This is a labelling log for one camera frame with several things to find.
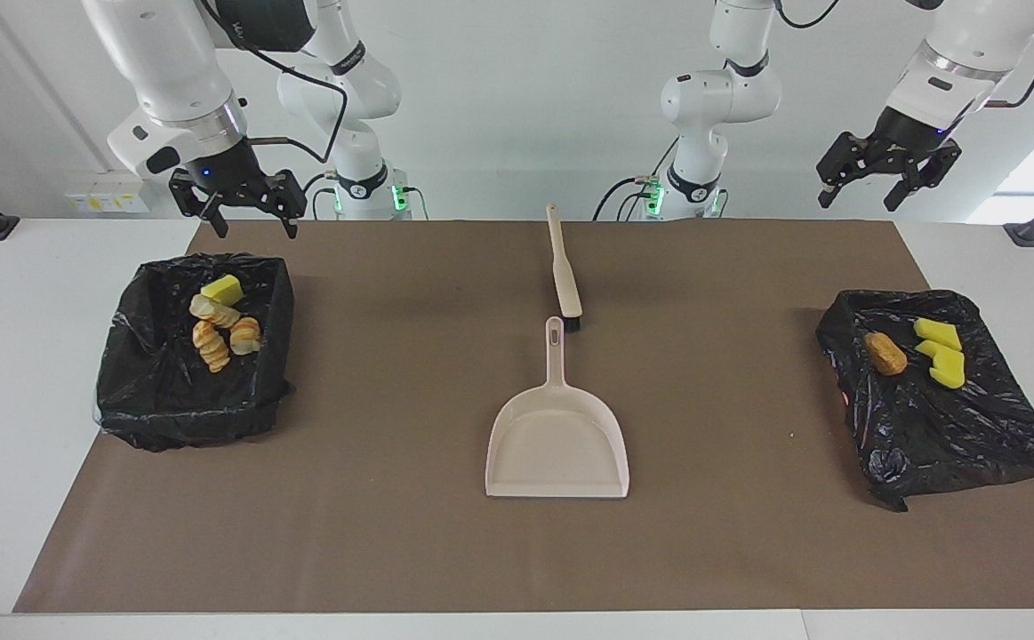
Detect yellow sponge block green base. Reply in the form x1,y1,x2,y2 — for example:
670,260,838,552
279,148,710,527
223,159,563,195
200,274,244,305

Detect pale toy bread chunk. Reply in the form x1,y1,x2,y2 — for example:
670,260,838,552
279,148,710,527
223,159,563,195
189,294,242,329

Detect toy croissant piece pale end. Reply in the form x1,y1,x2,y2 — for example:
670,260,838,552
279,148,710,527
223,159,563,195
192,320,232,373

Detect yellow green sponge wedge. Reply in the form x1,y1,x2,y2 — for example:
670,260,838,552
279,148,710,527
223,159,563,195
914,317,963,351

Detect brown toy potato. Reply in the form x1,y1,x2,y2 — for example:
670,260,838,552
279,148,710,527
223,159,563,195
865,332,909,376

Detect yellow sponge piece notched edge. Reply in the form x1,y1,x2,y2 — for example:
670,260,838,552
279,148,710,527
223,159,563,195
917,340,966,390

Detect pink hand brush black bristles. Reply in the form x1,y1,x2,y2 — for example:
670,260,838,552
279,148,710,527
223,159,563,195
545,203,585,334

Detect pink plastic dustpan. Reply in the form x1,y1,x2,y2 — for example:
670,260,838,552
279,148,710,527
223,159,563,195
485,316,631,500

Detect open bin with black bag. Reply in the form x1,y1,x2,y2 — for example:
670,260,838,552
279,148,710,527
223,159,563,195
94,252,295,452

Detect crumpled black trash bag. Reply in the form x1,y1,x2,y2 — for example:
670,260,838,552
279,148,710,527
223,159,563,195
815,288,1034,513

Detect brown table mat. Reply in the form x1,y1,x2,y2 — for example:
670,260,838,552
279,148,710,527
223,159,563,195
12,220,1034,614

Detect black right base cable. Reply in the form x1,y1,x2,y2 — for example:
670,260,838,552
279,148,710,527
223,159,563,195
293,173,344,221

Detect black base cable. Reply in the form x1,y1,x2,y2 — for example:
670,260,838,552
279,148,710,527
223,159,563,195
293,173,344,221
595,133,679,221

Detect white wall socket outlet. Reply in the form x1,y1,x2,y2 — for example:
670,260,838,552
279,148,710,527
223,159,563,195
66,173,171,214

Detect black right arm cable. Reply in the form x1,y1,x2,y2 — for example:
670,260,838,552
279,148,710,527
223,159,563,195
200,0,350,164

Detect white wall cable conduit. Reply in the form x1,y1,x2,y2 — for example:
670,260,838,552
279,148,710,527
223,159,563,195
0,0,117,176

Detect black left base cable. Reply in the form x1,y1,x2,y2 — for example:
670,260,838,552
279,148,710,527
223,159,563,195
595,133,679,221

